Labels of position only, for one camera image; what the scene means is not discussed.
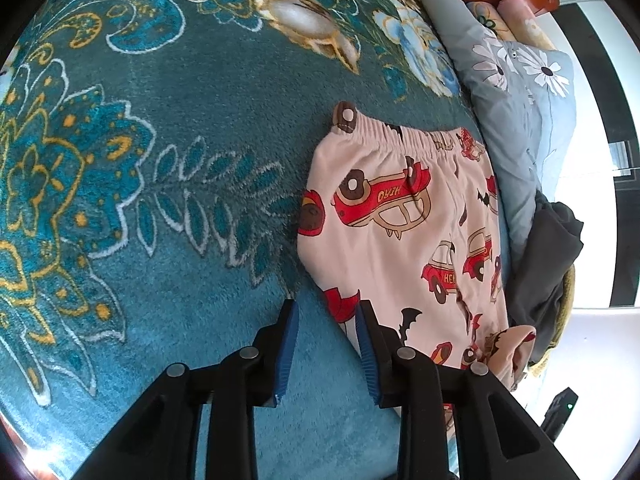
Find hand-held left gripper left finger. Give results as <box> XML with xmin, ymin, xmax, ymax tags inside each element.
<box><xmin>70</xmin><ymin>299</ymin><xmax>301</xmax><ymax>480</ymax></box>

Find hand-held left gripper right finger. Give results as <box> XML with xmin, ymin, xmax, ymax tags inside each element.
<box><xmin>355</xmin><ymin>300</ymin><xmax>581</xmax><ymax>480</ymax></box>

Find car print pants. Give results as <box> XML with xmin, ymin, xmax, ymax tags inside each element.
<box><xmin>296</xmin><ymin>101</ymin><xmax>538</xmax><ymax>476</ymax></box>

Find green knitted sweater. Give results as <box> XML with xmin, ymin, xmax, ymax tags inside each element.
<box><xmin>530</xmin><ymin>262</ymin><xmax>577</xmax><ymax>376</ymax></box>

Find dark grey garment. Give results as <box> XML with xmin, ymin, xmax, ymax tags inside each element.
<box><xmin>509</xmin><ymin>190</ymin><xmax>585</xmax><ymax>367</ymax></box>

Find teal floral blanket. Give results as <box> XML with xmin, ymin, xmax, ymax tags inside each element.
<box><xmin>0</xmin><ymin>0</ymin><xmax>516</xmax><ymax>480</ymax></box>

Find glossy white and black wardrobe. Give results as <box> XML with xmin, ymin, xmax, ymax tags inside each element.
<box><xmin>542</xmin><ymin>0</ymin><xmax>640</xmax><ymax>461</ymax></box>

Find blue floral duvet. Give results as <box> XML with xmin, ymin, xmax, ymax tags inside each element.
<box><xmin>416</xmin><ymin>0</ymin><xmax>576</xmax><ymax>256</ymax></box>

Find pink pillow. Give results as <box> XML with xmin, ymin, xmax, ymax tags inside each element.
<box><xmin>496</xmin><ymin>0</ymin><xmax>557</xmax><ymax>52</ymax></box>

